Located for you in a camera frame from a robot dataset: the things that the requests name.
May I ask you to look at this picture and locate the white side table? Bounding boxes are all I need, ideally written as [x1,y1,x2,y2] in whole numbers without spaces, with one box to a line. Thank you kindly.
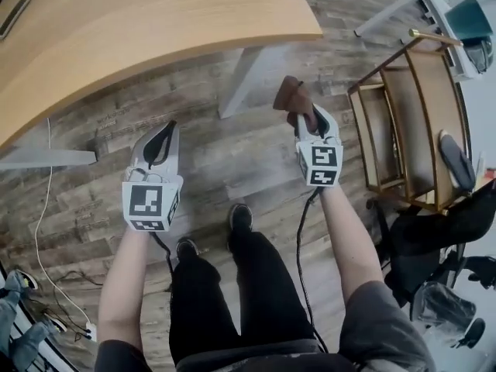
[353,0,485,81]

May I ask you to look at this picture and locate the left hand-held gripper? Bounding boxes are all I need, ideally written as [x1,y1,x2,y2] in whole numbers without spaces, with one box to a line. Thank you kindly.
[121,120,184,233]

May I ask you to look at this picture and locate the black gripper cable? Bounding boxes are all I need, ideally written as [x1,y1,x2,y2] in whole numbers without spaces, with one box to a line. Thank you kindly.
[296,188,330,354]
[149,230,175,290]

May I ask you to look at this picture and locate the black helmet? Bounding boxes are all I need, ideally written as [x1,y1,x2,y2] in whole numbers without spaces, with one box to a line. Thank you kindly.
[463,36,496,75]

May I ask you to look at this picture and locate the black smartphone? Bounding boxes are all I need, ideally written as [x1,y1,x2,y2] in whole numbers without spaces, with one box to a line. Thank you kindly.
[0,0,47,41]

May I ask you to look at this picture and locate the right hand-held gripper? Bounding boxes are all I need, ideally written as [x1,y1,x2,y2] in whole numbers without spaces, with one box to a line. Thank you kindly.
[295,105,345,188]

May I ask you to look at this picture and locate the long white floor cable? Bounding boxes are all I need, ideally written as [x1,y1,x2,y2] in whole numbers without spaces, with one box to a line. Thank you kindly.
[34,117,98,343]

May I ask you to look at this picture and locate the person's right forearm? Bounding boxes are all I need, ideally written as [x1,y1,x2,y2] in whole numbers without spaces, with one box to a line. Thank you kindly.
[319,186,387,309]

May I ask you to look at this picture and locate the black slipper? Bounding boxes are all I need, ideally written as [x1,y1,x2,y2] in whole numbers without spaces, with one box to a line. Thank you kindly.
[437,129,477,191]

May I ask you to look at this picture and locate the person's left forearm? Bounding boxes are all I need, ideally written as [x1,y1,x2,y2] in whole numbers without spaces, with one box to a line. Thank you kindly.
[98,229,156,350]

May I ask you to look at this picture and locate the black office chair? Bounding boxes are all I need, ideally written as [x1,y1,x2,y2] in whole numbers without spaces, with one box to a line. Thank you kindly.
[366,176,496,309]

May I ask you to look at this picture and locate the person's black shoe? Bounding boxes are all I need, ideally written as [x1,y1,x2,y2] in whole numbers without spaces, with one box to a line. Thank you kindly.
[227,203,254,234]
[175,237,202,261]

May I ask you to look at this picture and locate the person's right black shoe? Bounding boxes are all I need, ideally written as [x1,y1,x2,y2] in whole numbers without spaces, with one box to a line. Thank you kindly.
[227,203,254,234]

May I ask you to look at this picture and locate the gold-framed rattan shelf cart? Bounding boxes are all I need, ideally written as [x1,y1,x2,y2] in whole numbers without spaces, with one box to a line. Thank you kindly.
[346,28,472,216]

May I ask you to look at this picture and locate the brown cloth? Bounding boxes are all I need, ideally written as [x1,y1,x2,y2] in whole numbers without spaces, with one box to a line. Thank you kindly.
[273,75,314,126]

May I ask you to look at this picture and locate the person's dark grey t-shirt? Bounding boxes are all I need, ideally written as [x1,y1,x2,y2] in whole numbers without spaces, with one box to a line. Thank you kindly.
[95,281,437,372]

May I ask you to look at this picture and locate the wooden table with white legs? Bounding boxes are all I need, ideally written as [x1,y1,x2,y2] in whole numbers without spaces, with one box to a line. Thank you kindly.
[0,0,325,172]

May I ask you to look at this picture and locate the teal bin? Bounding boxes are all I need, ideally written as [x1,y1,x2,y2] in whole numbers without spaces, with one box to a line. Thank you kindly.
[443,0,495,40]

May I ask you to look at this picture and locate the plastic-wrapped black chair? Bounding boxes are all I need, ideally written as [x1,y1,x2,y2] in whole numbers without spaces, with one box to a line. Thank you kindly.
[410,281,487,350]

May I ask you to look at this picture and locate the person's left black shoe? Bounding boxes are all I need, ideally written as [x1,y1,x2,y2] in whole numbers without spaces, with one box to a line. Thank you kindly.
[175,237,202,261]

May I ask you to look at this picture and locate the person's black trousers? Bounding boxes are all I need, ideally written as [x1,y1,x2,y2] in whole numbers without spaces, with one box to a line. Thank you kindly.
[168,229,326,367]

